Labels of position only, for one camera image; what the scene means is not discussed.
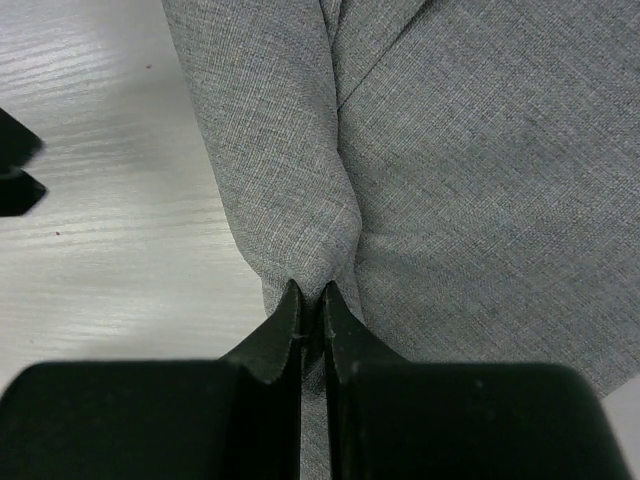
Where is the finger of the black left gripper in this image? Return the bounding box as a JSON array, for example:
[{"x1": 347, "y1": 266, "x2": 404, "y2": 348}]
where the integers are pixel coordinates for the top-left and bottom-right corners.
[
  {"x1": 0, "y1": 110, "x2": 44, "y2": 173},
  {"x1": 0, "y1": 169, "x2": 48, "y2": 218}
]

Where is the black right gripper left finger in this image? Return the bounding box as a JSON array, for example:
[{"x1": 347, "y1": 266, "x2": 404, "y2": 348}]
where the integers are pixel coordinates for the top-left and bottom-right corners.
[{"x1": 1, "y1": 284, "x2": 303, "y2": 479}]

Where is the grey cloth napkin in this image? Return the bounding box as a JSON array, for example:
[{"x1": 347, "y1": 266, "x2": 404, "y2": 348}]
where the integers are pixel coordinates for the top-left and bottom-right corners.
[{"x1": 163, "y1": 1, "x2": 639, "y2": 479}]

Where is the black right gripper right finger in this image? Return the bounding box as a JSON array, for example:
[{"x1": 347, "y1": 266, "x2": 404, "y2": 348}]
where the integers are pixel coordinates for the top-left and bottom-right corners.
[{"x1": 322, "y1": 284, "x2": 631, "y2": 480}]

